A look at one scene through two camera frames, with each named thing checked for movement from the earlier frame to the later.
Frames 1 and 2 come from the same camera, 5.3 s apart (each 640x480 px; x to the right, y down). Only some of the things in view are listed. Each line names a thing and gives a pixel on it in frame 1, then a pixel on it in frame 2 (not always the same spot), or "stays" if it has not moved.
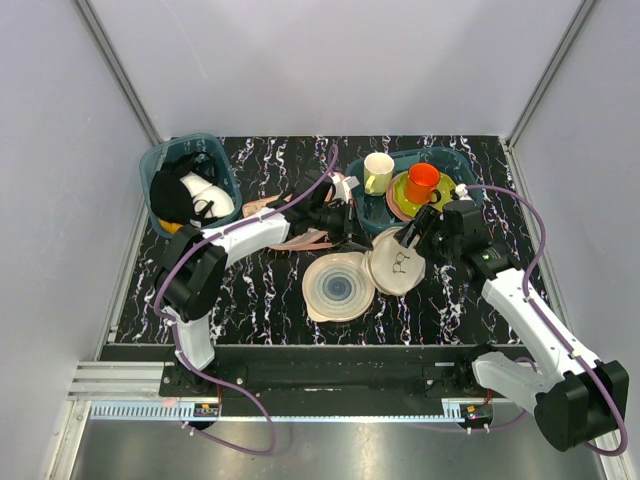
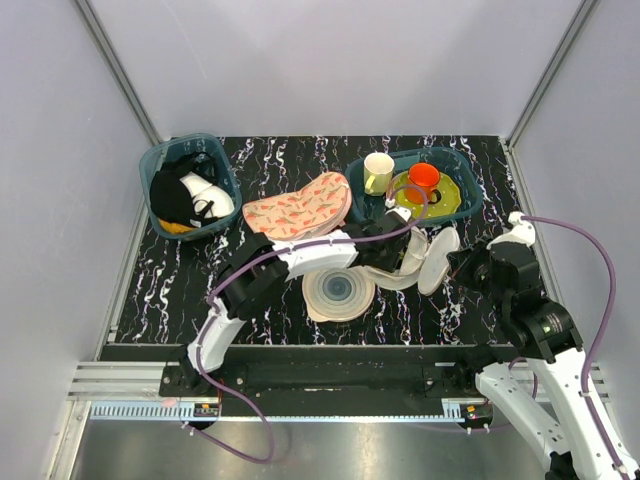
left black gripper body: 337,222 → 389,256
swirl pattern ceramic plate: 338,287 stays
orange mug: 421,184 stays
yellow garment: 170,227 stays
